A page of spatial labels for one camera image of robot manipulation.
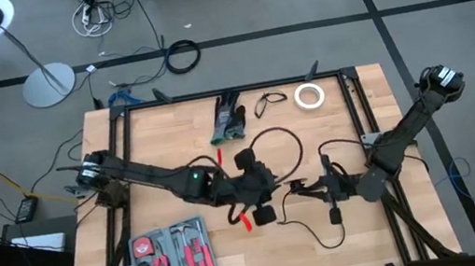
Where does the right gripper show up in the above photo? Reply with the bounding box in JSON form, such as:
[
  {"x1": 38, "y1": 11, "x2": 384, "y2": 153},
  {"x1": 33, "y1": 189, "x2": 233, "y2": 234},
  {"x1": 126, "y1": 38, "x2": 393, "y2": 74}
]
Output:
[{"x1": 291, "y1": 150, "x2": 365, "y2": 231}]

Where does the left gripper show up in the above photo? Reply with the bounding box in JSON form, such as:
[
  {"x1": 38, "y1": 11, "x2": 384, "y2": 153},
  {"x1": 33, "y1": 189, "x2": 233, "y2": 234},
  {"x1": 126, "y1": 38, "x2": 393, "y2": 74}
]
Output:
[{"x1": 218, "y1": 144, "x2": 288, "y2": 232}]

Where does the black cord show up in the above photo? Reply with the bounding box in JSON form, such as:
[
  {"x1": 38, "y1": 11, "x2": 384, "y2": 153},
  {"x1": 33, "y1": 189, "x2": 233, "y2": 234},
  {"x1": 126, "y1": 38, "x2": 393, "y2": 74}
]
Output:
[{"x1": 272, "y1": 180, "x2": 349, "y2": 259}]

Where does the grey work glove green cuff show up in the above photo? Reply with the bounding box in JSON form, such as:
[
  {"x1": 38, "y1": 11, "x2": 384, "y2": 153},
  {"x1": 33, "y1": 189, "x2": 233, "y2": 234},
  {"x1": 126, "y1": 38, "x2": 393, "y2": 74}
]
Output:
[
  {"x1": 222, "y1": 104, "x2": 252, "y2": 143},
  {"x1": 203, "y1": 89, "x2": 248, "y2": 147}
]

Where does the white tape roll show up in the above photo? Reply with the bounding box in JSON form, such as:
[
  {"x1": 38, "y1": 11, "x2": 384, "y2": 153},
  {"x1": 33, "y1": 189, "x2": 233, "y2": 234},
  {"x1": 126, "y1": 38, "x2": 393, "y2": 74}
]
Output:
[{"x1": 292, "y1": 79, "x2": 328, "y2": 113}]

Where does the red bit holder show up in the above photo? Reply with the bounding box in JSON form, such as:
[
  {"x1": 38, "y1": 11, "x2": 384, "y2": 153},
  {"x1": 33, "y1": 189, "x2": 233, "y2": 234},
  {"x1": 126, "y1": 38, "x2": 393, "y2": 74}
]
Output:
[{"x1": 191, "y1": 236, "x2": 207, "y2": 266}]

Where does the grey plastic tool case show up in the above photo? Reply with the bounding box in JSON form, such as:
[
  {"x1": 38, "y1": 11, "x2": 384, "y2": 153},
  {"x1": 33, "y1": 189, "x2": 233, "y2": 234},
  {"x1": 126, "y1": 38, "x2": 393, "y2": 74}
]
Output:
[{"x1": 119, "y1": 212, "x2": 219, "y2": 266}]

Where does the red tape measure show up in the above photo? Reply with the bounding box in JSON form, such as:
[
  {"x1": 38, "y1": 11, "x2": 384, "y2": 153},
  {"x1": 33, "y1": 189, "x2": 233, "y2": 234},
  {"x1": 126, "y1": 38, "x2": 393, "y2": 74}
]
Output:
[{"x1": 130, "y1": 234, "x2": 156, "y2": 259}]

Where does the black power adapter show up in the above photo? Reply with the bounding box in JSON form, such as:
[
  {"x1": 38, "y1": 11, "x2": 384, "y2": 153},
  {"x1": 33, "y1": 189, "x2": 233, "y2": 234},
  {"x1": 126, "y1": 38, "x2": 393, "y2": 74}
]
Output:
[{"x1": 12, "y1": 194, "x2": 42, "y2": 224}]

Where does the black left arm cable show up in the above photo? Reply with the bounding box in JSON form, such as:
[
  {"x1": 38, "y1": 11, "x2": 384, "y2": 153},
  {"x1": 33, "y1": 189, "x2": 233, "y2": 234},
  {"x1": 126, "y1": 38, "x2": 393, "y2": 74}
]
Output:
[{"x1": 167, "y1": 123, "x2": 314, "y2": 233}]

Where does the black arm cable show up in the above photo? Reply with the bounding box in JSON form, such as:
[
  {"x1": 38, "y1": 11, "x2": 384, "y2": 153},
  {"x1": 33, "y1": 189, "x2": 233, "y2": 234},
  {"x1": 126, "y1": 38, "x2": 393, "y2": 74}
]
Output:
[
  {"x1": 316, "y1": 134, "x2": 370, "y2": 182},
  {"x1": 167, "y1": 123, "x2": 314, "y2": 233}
]

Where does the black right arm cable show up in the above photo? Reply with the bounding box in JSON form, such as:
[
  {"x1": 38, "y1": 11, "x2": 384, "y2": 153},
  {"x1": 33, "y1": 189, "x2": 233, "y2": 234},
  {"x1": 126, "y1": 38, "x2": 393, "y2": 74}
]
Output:
[{"x1": 316, "y1": 134, "x2": 370, "y2": 182}]

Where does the red handled screwdriver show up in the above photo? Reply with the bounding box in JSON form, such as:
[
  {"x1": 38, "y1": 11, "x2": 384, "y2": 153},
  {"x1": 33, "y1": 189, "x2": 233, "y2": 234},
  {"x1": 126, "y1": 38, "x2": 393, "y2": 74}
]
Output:
[{"x1": 196, "y1": 219, "x2": 217, "y2": 266}]

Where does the red handled hammer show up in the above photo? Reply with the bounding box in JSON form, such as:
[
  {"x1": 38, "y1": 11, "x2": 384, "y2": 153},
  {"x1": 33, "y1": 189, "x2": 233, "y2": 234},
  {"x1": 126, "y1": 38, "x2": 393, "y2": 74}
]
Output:
[{"x1": 169, "y1": 222, "x2": 199, "y2": 266}]

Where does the black aluminium table frame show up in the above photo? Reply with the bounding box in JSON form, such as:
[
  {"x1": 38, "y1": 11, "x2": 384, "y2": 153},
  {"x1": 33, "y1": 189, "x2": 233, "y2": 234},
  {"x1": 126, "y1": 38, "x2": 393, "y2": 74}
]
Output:
[{"x1": 38, "y1": 42, "x2": 470, "y2": 266}]

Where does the coiled black floor cable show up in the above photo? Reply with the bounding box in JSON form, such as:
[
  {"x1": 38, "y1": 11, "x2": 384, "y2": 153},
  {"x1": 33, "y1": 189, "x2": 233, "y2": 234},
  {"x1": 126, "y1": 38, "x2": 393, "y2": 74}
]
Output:
[{"x1": 162, "y1": 37, "x2": 204, "y2": 77}]

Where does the bundled blue cable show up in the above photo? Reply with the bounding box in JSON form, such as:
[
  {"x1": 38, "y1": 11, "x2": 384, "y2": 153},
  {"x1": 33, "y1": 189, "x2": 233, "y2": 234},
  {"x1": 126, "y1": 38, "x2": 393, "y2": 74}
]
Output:
[{"x1": 106, "y1": 86, "x2": 146, "y2": 109}]

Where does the white ring floor lamp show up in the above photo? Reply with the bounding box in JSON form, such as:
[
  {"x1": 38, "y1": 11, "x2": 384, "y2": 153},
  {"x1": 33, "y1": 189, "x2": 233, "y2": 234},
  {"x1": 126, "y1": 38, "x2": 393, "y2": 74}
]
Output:
[{"x1": 0, "y1": 0, "x2": 80, "y2": 116}]

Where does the white power strip cable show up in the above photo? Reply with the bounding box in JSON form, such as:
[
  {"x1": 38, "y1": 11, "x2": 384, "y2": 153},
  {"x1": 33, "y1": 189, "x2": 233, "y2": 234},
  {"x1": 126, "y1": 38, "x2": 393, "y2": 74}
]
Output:
[{"x1": 68, "y1": 0, "x2": 116, "y2": 41}]

